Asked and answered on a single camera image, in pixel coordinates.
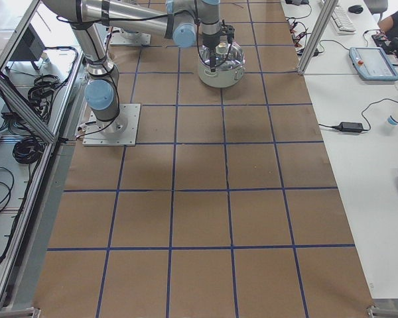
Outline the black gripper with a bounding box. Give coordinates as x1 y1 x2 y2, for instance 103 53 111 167
202 20 235 72

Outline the glass pot lid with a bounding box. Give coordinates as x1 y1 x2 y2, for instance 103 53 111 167
199 40 245 71

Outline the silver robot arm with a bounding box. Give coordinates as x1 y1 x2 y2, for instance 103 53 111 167
44 1 245 137

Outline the pale green electric pot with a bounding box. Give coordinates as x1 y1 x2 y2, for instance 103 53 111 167
198 59 245 88

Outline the white keyboard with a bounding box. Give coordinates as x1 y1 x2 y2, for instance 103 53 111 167
330 5 356 34

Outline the black computer mouse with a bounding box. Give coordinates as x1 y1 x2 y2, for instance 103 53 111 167
348 5 364 14

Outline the black laptop charger brick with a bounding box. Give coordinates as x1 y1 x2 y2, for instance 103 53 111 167
331 122 365 133

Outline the blue teach pendant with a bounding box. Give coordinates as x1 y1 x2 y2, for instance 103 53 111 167
348 47 398 81

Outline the paper cup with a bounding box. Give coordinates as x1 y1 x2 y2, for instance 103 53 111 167
387 111 398 127

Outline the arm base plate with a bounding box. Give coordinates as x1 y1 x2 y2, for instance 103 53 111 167
110 28 151 46
82 103 141 146

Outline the aluminium frame post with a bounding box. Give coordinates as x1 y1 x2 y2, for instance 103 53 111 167
297 0 338 75

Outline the coiled black cable bundle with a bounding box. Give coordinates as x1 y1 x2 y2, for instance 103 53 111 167
13 136 42 166

